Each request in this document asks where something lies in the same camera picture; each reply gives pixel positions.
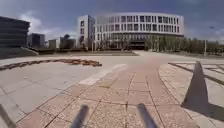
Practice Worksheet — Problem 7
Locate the reddish stone slab path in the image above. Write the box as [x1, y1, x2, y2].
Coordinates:
[14, 56, 201, 128]

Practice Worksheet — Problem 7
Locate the arc of brown stones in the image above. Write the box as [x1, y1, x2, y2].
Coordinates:
[0, 58, 103, 72]

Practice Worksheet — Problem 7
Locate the white curved building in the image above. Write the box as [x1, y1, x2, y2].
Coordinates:
[77, 12, 185, 52]

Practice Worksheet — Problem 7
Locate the robot's own part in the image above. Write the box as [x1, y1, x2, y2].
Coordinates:
[137, 102, 158, 128]
[70, 104, 90, 128]

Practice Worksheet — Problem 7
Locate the pale concrete slab pavement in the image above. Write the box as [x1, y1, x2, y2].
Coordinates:
[0, 50, 224, 124]

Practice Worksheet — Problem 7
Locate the row of trees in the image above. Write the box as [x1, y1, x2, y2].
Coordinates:
[146, 34, 224, 56]

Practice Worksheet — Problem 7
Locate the grey building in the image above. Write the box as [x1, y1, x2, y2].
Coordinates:
[28, 32, 46, 49]

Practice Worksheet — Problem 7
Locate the dark triangular slab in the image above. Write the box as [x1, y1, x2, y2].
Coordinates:
[179, 60, 210, 109]

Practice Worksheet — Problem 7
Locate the dark glass-fronted building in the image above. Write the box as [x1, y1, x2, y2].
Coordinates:
[0, 15, 31, 49]

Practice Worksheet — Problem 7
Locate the dark low wall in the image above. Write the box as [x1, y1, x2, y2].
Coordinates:
[0, 46, 39, 60]

